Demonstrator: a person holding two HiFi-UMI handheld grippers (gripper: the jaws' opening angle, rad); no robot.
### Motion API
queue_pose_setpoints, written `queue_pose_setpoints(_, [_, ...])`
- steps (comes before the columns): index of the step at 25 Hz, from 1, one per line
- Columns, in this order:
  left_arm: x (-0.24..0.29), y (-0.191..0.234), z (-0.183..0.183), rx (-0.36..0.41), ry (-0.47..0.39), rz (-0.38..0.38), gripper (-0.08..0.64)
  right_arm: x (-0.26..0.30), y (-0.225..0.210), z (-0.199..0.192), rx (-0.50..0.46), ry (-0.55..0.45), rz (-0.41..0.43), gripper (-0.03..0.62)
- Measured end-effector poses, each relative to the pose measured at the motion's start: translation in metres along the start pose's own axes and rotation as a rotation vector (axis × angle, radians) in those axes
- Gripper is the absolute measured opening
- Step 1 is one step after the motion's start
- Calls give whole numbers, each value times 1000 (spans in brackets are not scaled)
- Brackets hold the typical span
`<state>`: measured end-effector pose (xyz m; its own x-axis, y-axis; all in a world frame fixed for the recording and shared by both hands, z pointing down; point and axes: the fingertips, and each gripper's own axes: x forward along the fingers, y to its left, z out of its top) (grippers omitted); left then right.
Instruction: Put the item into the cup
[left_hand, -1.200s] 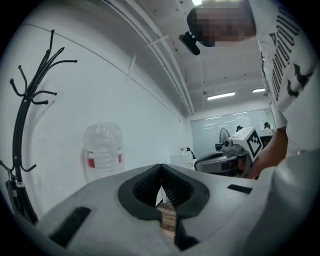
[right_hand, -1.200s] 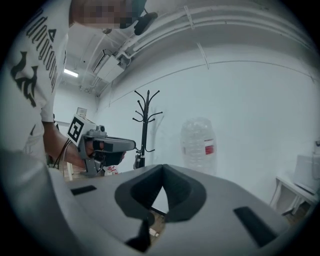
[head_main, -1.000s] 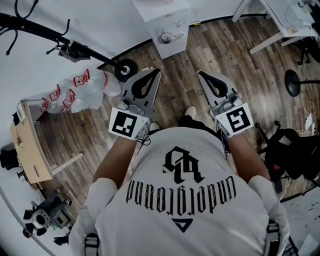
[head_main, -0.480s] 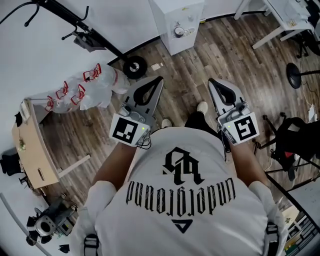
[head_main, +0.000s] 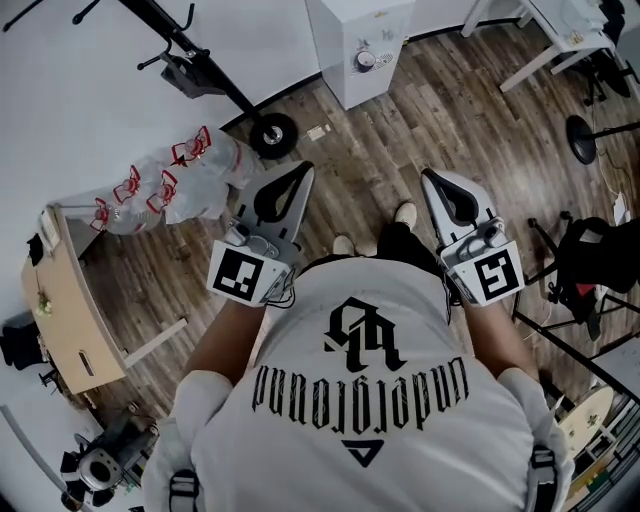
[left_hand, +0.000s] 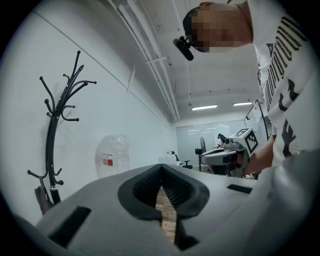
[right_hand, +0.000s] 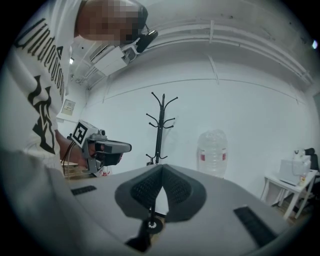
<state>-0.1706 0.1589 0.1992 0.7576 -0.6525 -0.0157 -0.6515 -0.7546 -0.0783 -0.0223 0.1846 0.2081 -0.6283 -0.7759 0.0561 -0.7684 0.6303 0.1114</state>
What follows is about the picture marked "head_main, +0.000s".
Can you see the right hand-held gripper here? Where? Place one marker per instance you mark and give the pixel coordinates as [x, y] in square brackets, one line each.
[495, 275]

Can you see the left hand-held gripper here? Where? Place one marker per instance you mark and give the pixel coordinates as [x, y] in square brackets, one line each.
[235, 275]

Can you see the person's right forearm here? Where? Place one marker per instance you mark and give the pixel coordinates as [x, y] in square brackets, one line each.
[500, 340]

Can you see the person's left forearm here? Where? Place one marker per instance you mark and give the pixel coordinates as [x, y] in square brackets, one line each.
[225, 340]

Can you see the person's right shoe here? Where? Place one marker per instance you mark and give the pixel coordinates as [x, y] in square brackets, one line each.
[405, 212]

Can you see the person's shoe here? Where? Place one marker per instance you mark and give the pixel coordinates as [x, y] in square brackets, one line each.
[405, 212]
[343, 245]

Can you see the person's black trousers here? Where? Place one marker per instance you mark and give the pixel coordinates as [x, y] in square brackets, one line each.
[405, 250]

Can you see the white red plastic bags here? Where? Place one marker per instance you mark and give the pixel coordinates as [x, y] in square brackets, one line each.
[225, 160]

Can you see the person's left shoe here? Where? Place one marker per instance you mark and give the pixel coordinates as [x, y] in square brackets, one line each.
[343, 245]

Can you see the white adapter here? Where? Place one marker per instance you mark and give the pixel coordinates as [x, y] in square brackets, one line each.
[317, 132]

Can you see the black coat rack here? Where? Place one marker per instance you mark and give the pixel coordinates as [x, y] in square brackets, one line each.
[220, 80]

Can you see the black round-base floor stand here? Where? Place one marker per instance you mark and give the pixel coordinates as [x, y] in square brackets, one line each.
[582, 140]

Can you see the black mesh chair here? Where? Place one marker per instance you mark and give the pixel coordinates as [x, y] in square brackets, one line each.
[590, 265]

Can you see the grey hanging bag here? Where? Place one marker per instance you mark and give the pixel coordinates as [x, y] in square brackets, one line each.
[192, 80]

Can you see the white power strip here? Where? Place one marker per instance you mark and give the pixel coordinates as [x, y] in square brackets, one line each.
[620, 207]

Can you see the black tripod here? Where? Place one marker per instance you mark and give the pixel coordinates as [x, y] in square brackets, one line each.
[575, 350]

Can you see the white table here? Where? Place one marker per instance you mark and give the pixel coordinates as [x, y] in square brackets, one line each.
[540, 35]

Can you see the black office chair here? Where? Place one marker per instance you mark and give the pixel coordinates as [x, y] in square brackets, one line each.
[607, 65]

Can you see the white desk phone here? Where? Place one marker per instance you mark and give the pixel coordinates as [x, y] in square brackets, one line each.
[48, 230]

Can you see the beige wooden desk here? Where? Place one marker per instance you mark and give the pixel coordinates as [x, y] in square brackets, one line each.
[67, 310]

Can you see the person's white printed T-shirt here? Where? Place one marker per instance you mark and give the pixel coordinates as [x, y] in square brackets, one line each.
[360, 430]

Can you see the small black desk item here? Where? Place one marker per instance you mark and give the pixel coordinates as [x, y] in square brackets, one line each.
[36, 250]

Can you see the dried flower sprig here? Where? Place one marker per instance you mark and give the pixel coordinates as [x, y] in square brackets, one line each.
[44, 302]

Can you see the round wooden stool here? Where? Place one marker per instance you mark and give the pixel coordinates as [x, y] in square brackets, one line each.
[590, 420]

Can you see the black bag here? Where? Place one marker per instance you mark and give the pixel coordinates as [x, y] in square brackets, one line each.
[20, 345]

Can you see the silver camera device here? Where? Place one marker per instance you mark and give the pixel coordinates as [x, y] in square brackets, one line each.
[100, 467]

